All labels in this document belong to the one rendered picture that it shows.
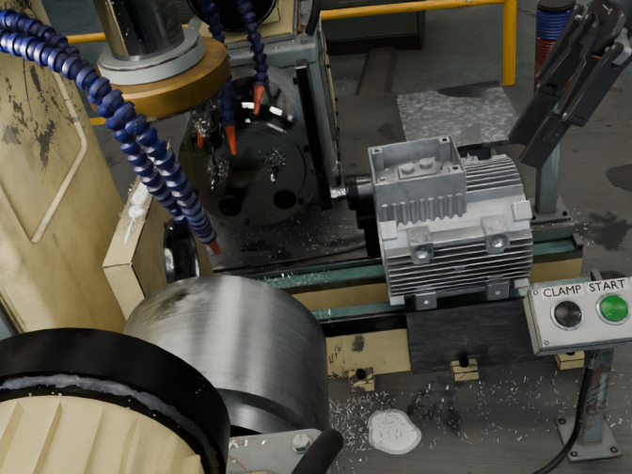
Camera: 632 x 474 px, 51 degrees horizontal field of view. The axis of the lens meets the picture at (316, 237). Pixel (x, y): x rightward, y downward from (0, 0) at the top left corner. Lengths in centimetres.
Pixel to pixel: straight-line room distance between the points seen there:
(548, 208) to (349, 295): 47
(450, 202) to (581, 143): 76
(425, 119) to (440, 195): 61
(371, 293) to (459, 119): 53
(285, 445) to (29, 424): 25
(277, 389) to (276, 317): 10
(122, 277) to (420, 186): 40
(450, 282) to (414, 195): 14
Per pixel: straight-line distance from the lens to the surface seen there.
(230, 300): 73
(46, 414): 41
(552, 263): 113
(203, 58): 85
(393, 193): 89
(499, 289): 97
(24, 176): 93
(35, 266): 90
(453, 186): 90
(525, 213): 92
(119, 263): 86
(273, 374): 67
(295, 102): 119
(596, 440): 102
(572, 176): 151
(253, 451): 59
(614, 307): 81
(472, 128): 145
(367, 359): 107
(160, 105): 80
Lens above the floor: 163
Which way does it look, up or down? 37 degrees down
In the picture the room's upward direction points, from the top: 11 degrees counter-clockwise
